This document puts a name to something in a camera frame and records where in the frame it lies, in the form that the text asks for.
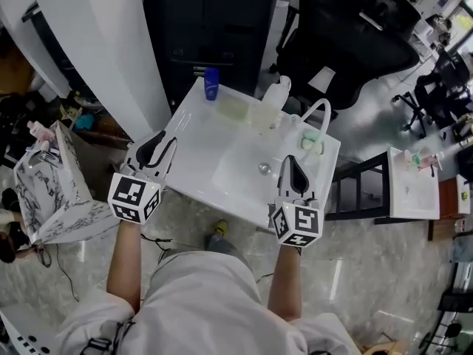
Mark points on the clear pump bottle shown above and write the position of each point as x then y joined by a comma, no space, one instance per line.
275,94

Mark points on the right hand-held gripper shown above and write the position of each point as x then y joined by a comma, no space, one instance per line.
301,224

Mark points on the person's right forearm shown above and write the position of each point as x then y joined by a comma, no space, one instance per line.
286,283

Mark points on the black metal frame stand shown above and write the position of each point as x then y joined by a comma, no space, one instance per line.
385,191

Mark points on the yellow-green sponge tray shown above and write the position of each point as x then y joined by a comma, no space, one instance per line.
232,108

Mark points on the person's grey trousers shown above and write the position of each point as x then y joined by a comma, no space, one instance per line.
225,248

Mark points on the person's white shirt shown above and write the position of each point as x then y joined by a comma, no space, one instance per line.
203,309

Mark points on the white printed board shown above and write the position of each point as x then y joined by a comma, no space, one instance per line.
15,324

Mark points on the brown wooden cabinet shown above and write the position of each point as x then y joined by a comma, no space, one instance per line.
447,198

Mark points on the white curved faucet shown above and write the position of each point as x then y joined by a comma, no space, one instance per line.
312,107

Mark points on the large white washbasin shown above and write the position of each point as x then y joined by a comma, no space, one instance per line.
207,154

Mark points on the pale pink cup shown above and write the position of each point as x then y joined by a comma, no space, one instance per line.
408,157

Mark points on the green cup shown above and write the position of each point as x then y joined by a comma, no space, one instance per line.
417,159

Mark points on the marble pattern washbasin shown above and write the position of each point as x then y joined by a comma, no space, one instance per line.
48,198

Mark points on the blue bottle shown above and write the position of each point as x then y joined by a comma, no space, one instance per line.
211,85

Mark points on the person's right shoe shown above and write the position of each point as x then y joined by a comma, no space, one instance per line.
221,228

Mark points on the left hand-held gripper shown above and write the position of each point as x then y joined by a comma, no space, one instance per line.
129,194

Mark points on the pink pump bottle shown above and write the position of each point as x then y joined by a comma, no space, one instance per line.
429,159

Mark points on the black mesh office chair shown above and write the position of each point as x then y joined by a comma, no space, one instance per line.
347,50

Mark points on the person's left forearm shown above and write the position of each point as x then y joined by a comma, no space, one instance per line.
123,264

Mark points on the clear plastic container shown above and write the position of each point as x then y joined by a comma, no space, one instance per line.
264,118

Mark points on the black swivel office chair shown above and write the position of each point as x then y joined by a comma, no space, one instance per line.
436,91

